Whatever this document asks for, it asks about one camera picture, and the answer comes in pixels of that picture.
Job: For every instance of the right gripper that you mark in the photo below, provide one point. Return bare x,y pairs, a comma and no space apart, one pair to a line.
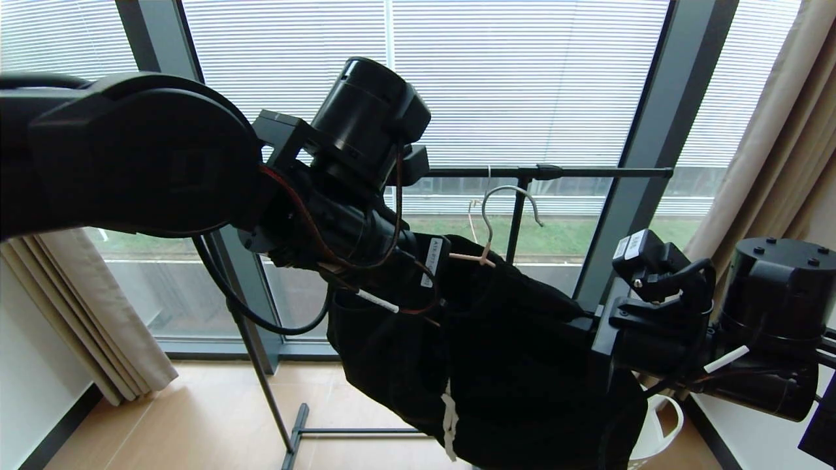
646,339

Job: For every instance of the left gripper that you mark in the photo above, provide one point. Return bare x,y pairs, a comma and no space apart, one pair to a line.
366,241

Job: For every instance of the pink clothes hanger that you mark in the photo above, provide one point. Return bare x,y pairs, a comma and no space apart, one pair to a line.
487,228
488,176

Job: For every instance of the black shorts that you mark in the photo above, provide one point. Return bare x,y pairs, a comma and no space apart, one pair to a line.
522,365

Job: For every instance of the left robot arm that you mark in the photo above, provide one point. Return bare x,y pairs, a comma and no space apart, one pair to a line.
130,156

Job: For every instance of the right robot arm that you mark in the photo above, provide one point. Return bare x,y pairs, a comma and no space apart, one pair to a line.
777,287

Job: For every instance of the white laundry basket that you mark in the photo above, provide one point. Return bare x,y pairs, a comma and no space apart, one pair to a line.
659,431

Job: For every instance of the black clothes rack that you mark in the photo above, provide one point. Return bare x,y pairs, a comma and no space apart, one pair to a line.
588,172

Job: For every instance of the window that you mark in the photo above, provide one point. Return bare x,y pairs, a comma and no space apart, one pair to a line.
522,78

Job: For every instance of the beige curtain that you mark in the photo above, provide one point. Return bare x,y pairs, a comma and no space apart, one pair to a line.
98,326
771,143

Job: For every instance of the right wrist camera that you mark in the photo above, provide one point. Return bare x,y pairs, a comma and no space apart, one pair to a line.
653,261

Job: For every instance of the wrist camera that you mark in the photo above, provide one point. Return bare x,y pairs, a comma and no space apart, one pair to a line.
415,166
653,261

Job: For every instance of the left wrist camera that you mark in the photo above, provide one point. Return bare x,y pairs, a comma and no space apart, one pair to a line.
415,166

